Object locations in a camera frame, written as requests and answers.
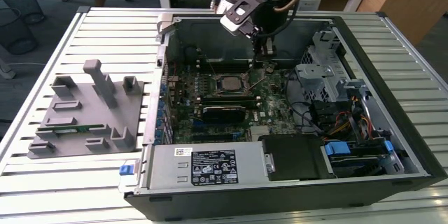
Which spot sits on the silver CPU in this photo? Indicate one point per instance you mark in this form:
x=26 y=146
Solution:
x=230 y=83

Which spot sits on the CPU socket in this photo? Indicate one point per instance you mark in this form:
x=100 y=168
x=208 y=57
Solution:
x=216 y=87

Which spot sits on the round coin cell battery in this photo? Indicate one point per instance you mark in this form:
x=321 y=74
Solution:
x=269 y=69

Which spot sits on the silver drive cage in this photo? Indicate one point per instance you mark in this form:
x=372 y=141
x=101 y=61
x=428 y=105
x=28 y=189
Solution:
x=310 y=73

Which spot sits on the green motherboard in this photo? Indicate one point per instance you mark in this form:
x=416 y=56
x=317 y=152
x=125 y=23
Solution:
x=276 y=103

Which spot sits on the black graphics card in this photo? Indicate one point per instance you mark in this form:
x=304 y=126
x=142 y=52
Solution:
x=224 y=115

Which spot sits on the wooden cabinet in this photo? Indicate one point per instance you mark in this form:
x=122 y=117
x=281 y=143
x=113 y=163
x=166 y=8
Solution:
x=416 y=3

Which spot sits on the silver chipset heatsink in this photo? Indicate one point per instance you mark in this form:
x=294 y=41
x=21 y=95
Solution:
x=260 y=131

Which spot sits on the black expansion slot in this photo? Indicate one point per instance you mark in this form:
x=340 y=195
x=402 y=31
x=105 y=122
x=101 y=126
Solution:
x=210 y=138

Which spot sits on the black plastic shroud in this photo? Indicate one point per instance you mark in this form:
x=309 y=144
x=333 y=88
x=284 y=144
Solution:
x=293 y=155

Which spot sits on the blue disk carrier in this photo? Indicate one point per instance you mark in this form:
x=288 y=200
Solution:
x=337 y=150

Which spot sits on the blue bay latch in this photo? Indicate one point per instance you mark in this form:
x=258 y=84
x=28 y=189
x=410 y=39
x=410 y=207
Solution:
x=388 y=148

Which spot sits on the silver power supply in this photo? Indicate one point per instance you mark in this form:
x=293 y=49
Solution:
x=168 y=161

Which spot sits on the grey parts rack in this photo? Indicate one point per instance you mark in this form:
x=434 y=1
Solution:
x=90 y=119

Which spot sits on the silver disk bay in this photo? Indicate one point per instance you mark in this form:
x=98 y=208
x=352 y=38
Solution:
x=392 y=166

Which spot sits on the green RAM stick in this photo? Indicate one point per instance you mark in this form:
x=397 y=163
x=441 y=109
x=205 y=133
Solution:
x=80 y=128

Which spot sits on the black PC case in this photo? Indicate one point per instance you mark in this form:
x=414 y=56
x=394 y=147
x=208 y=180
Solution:
x=244 y=203

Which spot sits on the blue case latch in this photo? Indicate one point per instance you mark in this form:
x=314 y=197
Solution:
x=126 y=170

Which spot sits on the white furniture leg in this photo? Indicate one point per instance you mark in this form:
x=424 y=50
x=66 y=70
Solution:
x=5 y=70

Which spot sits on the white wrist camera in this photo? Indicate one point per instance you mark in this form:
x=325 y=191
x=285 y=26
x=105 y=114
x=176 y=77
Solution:
x=232 y=26

